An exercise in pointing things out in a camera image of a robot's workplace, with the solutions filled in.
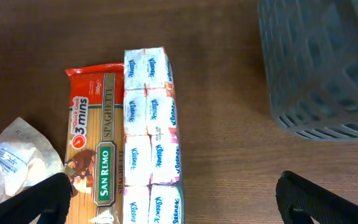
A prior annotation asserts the San Remo spaghetti packet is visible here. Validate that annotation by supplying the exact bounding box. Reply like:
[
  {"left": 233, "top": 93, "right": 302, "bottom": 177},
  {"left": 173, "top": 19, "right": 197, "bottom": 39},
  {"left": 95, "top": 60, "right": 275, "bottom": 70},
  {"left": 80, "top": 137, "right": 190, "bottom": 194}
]
[{"left": 64, "top": 63, "right": 124, "bottom": 223}]

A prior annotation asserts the Kleenex tissue multipack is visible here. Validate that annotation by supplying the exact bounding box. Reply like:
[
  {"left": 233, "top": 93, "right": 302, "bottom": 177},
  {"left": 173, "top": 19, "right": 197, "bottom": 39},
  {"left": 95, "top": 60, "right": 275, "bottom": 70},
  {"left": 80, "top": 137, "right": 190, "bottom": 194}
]
[{"left": 122, "top": 47, "right": 185, "bottom": 224}]

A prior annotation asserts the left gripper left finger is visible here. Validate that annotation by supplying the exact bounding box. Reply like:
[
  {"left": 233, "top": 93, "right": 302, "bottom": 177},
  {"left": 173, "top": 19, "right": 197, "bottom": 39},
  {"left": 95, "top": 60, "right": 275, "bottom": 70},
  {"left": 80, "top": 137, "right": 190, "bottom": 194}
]
[{"left": 0, "top": 172, "right": 73, "bottom": 224}]

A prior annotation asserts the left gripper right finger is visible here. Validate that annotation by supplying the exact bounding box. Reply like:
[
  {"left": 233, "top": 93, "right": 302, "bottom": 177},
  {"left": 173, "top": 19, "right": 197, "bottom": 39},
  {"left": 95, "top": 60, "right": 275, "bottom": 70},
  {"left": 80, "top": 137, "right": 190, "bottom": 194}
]
[{"left": 275, "top": 170, "right": 358, "bottom": 224}]

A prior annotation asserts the grey plastic basket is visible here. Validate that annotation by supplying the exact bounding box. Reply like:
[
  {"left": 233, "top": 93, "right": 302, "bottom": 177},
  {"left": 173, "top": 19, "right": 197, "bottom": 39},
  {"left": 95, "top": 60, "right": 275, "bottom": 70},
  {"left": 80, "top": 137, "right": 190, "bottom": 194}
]
[{"left": 258, "top": 0, "right": 358, "bottom": 141}]

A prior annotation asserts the beige powder pouch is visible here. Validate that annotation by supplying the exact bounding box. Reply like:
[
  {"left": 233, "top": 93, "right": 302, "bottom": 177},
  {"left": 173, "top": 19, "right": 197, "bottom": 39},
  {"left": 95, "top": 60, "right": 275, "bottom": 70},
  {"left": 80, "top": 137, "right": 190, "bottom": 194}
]
[{"left": 0, "top": 117, "right": 64, "bottom": 203}]

